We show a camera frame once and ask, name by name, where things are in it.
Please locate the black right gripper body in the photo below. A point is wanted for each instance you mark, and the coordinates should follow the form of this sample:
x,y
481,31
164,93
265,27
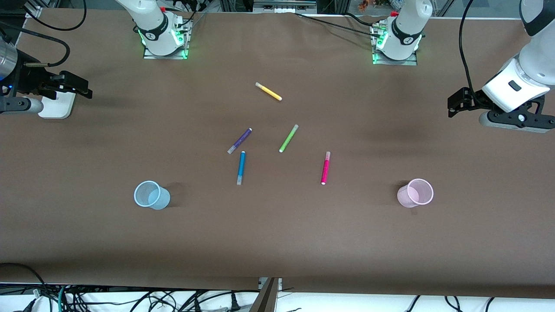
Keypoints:
x,y
29,79

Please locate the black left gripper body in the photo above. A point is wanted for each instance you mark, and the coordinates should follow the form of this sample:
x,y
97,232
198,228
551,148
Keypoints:
x,y
475,99

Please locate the pink marker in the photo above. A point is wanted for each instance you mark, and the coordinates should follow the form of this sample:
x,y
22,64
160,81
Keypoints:
x,y
325,169

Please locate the blue marker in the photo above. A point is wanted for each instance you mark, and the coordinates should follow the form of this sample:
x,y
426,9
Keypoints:
x,y
241,167

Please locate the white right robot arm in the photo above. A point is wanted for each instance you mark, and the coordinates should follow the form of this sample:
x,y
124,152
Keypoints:
x,y
151,17

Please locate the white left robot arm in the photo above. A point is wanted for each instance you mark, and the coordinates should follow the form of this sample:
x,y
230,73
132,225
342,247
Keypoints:
x,y
407,26

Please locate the white desk lamp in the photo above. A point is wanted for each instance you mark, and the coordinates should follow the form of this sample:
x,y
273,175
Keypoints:
x,y
56,108

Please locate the pink plastic cup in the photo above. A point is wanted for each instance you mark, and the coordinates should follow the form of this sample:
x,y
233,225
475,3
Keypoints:
x,y
416,193

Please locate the blue plastic cup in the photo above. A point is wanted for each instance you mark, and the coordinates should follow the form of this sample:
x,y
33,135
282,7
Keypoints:
x,y
151,195

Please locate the purple marker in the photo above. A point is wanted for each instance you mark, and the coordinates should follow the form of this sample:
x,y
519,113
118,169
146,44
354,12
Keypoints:
x,y
239,141

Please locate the green marker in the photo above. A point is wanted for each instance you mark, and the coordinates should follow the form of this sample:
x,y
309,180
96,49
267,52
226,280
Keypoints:
x,y
288,138

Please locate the yellow marker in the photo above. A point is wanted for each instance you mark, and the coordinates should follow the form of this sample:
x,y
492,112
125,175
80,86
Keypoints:
x,y
269,91

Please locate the silver metal box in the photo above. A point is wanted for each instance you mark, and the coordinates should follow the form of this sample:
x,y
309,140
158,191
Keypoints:
x,y
284,3

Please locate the brown table cover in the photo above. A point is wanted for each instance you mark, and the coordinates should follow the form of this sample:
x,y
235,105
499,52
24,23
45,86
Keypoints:
x,y
277,238

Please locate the black power plug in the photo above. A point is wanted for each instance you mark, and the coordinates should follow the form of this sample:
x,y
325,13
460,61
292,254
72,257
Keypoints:
x,y
235,303

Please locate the aluminium frame corner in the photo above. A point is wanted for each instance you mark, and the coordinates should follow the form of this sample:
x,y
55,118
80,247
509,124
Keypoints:
x,y
34,8

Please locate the aluminium frame post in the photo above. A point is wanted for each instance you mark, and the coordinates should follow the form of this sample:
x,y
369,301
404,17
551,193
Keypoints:
x,y
264,299

